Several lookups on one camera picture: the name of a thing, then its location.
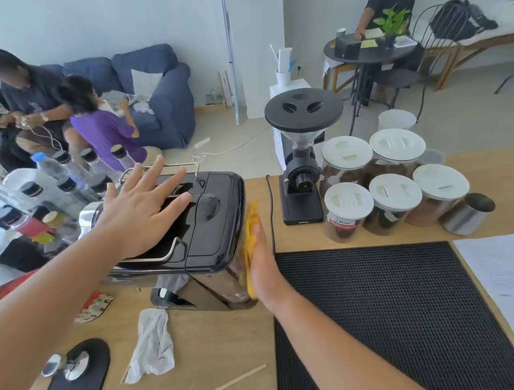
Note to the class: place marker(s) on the person's left hand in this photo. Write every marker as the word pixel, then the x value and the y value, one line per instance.
pixel 132 217

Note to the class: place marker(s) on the person's right hand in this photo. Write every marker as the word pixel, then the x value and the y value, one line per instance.
pixel 265 277

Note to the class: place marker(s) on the person's left little finger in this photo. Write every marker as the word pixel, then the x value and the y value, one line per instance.
pixel 111 195

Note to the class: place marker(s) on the person's left middle finger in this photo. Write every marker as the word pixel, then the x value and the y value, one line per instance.
pixel 151 172

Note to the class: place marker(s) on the person's left thumb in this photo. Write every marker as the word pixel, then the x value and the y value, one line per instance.
pixel 176 207

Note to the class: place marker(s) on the person's right fingers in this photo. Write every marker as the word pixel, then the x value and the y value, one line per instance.
pixel 257 241

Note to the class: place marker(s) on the yellow cleaning cloth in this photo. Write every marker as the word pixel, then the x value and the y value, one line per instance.
pixel 251 225

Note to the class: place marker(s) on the black chrome espresso machine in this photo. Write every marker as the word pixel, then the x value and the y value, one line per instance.
pixel 213 225

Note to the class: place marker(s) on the person's left forearm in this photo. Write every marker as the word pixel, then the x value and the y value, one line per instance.
pixel 44 305

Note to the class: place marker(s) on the person's right forearm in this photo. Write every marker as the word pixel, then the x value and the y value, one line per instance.
pixel 337 345

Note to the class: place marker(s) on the cluster of black-capped bottles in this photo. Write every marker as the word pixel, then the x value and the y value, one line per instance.
pixel 68 189

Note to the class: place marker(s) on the blue cap water bottle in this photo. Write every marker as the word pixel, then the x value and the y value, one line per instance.
pixel 50 165

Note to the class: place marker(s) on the crumpled clothes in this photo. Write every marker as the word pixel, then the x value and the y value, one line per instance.
pixel 132 102

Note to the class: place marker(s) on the blue sofa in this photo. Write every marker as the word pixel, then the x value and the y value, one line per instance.
pixel 168 96

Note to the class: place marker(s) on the black coffee grinder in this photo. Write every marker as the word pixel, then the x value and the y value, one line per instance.
pixel 301 172

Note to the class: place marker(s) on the white cushion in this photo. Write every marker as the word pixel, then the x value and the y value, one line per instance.
pixel 145 84

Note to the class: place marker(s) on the white plastic cup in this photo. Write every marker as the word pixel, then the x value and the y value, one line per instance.
pixel 22 180

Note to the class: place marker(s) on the red label coffee jar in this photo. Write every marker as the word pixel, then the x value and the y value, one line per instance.
pixel 347 215

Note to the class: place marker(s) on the wooden boards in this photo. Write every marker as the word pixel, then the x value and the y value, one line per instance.
pixel 225 88

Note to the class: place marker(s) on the red printed card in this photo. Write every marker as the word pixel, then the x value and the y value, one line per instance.
pixel 94 307

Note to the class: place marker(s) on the white lid coffee bean jar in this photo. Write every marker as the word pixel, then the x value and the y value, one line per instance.
pixel 346 160
pixel 395 205
pixel 397 150

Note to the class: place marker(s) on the red flat object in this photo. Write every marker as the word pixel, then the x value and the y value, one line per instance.
pixel 14 285

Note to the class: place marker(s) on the wooden stir stick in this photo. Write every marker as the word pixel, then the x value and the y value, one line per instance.
pixel 241 377

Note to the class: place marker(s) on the metal pole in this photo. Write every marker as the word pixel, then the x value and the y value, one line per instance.
pixel 232 60

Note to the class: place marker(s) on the crumpled white cloth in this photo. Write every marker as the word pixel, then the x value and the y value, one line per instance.
pixel 152 345

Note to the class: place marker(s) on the white cup with straws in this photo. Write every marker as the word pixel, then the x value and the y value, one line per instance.
pixel 282 78

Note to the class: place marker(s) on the black rubber bar mat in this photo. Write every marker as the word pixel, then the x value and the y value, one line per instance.
pixel 401 313

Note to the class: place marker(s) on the black tamper mat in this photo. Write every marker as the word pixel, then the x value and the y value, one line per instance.
pixel 90 367

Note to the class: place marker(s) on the white carton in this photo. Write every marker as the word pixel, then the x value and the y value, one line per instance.
pixel 285 60

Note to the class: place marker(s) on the steel coffee tamper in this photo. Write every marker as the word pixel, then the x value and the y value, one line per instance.
pixel 66 365

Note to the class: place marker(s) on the white round container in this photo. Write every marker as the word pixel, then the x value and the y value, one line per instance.
pixel 396 119

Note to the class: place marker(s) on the wooden chair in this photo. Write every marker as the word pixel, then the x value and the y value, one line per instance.
pixel 339 74

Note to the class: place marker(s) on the white lid ground coffee jar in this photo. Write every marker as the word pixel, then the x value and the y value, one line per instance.
pixel 437 193

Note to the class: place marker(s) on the small clear container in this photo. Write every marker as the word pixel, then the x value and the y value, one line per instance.
pixel 433 156

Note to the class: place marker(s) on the stainless steel cup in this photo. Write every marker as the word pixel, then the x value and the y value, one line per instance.
pixel 465 217

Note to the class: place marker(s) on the black box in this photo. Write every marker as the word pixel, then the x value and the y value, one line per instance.
pixel 347 46

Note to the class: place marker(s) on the round black table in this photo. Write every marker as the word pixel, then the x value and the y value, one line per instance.
pixel 369 54

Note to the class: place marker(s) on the white paper cup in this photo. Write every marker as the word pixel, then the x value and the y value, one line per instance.
pixel 341 33

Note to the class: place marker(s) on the yellow note paper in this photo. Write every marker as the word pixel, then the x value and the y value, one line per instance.
pixel 368 43

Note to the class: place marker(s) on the white paper sheet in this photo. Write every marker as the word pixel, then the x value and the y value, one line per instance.
pixel 490 269

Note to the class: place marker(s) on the black metal chair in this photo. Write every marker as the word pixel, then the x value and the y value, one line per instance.
pixel 421 60

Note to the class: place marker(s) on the white paper booklet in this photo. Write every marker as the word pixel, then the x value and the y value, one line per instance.
pixel 405 41

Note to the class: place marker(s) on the green potted plant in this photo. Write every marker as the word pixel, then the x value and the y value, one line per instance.
pixel 391 22

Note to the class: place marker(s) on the black chair leg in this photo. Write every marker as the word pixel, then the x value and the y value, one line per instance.
pixel 504 84

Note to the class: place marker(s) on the wooden daybed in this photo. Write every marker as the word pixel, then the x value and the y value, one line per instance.
pixel 482 44

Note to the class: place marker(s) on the black backpack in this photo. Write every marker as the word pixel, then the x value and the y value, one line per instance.
pixel 457 18

